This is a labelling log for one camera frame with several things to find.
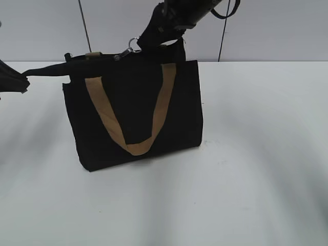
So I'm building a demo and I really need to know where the black canvas tote bag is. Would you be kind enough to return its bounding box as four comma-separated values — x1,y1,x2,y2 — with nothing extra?
25,38,203,172

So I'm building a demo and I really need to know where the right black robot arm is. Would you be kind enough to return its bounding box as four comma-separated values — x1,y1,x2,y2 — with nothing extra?
137,0,240,50

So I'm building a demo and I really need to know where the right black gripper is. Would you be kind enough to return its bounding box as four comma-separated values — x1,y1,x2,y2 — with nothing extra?
137,1,196,49

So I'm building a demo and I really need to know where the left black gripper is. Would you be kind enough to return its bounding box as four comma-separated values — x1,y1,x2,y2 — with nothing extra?
0,60,30,93

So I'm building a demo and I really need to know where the tan front bag handle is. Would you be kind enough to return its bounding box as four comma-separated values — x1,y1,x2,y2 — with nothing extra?
85,64,176,156

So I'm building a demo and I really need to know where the tan rear bag handle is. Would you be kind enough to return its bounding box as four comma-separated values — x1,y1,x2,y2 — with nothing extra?
85,43,169,59

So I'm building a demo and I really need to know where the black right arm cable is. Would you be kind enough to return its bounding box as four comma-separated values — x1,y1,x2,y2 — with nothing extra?
210,0,241,19

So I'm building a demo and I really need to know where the tan bag handle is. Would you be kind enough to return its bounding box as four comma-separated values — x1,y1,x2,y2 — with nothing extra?
85,43,169,59
85,64,176,156

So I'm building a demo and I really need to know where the silver zipper pull with ring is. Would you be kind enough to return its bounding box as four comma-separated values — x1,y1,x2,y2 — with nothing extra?
114,37,142,61

